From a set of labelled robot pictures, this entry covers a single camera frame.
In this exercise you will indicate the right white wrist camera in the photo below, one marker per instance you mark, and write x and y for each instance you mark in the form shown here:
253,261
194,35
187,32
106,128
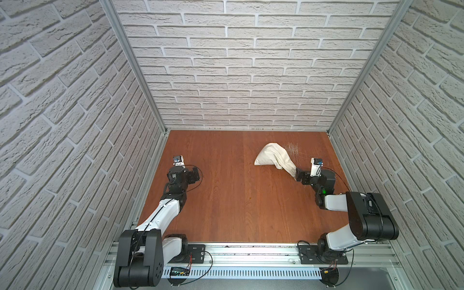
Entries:
316,166

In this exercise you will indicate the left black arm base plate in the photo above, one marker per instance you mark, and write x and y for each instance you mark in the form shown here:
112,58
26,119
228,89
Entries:
193,253

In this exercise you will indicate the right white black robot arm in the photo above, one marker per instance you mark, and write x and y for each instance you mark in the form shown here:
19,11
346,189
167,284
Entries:
370,219

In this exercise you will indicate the cream cloth drawstring bag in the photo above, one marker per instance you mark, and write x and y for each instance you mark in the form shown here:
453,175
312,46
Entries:
274,154

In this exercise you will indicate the left small controller board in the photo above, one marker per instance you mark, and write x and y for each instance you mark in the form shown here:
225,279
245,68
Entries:
178,275

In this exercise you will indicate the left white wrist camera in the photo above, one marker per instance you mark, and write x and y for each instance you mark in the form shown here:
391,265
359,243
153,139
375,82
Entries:
178,161

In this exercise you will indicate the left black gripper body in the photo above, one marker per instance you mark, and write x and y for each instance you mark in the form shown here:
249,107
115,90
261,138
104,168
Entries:
174,174

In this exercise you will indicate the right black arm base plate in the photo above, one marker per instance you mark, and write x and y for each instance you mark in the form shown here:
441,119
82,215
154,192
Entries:
312,255

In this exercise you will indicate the small controller board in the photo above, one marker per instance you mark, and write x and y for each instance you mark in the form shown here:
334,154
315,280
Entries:
178,275
329,276

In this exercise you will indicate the aluminium mounting rail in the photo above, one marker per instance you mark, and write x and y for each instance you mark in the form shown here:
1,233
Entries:
279,261

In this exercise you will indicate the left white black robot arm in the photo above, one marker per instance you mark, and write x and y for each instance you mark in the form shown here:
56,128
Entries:
143,252

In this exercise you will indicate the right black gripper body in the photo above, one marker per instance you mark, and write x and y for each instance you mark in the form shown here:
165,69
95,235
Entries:
302,176

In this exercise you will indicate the right small controller board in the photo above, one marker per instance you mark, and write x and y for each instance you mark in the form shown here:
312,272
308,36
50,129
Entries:
329,276

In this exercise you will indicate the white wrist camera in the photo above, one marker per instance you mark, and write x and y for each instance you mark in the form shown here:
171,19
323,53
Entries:
316,166
178,161

